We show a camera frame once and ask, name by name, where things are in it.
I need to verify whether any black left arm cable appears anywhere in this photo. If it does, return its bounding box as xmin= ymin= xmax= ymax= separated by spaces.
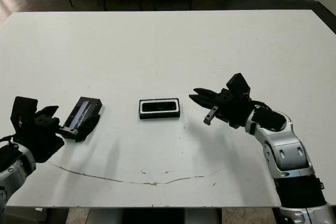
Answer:
xmin=0 ymin=134 xmax=17 ymax=147

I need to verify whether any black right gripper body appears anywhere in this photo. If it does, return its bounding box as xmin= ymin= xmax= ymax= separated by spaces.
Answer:
xmin=203 ymin=89 xmax=257 ymax=130

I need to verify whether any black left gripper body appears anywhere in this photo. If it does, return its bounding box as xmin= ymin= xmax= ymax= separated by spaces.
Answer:
xmin=12 ymin=115 xmax=79 ymax=163

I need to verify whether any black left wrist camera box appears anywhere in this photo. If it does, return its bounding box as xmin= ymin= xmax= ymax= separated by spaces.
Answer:
xmin=9 ymin=96 xmax=39 ymax=133

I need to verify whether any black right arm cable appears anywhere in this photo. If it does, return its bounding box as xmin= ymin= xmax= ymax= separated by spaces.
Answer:
xmin=249 ymin=100 xmax=274 ymax=111

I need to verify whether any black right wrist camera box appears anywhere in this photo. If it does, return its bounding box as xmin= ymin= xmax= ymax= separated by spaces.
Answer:
xmin=226 ymin=73 xmax=251 ymax=99

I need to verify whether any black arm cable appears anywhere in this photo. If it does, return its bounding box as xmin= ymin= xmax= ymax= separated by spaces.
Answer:
xmin=0 ymin=134 xmax=17 ymax=147
xmin=249 ymin=100 xmax=274 ymax=111

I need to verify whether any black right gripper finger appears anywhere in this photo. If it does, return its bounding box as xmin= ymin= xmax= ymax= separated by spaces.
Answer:
xmin=188 ymin=94 xmax=217 ymax=109
xmin=193 ymin=87 xmax=223 ymax=101

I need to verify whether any black box base white inside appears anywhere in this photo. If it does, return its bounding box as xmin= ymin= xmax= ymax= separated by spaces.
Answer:
xmin=138 ymin=98 xmax=181 ymax=120

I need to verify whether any dark robot lower body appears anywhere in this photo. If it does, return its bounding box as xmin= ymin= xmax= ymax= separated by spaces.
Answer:
xmin=86 ymin=207 xmax=223 ymax=224

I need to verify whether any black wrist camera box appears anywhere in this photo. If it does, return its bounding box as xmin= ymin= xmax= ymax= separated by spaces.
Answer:
xmin=9 ymin=96 xmax=39 ymax=133
xmin=226 ymin=73 xmax=251 ymax=99

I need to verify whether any black phone-like camera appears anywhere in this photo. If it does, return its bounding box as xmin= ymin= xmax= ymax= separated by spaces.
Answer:
xmin=143 ymin=100 xmax=176 ymax=111

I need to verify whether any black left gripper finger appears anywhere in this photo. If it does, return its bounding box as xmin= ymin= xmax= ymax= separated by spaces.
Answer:
xmin=39 ymin=105 xmax=59 ymax=120
xmin=76 ymin=113 xmax=102 ymax=143

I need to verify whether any black box lid purple stripe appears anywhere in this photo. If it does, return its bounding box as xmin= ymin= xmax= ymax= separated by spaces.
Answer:
xmin=59 ymin=96 xmax=106 ymax=141

